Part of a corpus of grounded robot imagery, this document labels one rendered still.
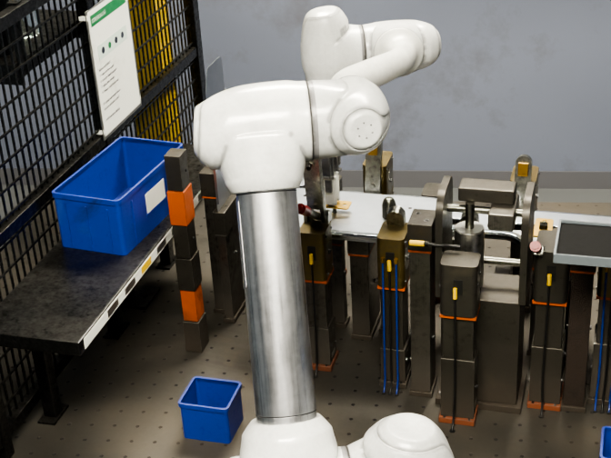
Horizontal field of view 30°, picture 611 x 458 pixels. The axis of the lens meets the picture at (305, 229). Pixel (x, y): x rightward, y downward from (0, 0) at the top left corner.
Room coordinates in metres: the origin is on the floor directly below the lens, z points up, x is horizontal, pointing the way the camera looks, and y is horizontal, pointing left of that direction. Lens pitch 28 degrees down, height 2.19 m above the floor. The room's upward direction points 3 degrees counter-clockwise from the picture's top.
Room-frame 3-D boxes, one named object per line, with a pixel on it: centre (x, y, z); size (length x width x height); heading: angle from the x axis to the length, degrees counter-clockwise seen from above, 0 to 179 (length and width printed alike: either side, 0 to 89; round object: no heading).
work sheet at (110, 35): (2.56, 0.43, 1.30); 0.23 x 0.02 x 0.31; 163
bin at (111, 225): (2.27, 0.40, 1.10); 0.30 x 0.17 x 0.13; 157
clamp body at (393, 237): (2.05, -0.18, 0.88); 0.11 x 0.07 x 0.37; 163
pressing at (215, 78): (2.39, 0.18, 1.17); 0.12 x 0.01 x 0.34; 163
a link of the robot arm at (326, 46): (2.30, -0.08, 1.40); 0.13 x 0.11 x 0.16; 93
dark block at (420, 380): (2.02, -0.24, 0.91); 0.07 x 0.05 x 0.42; 163
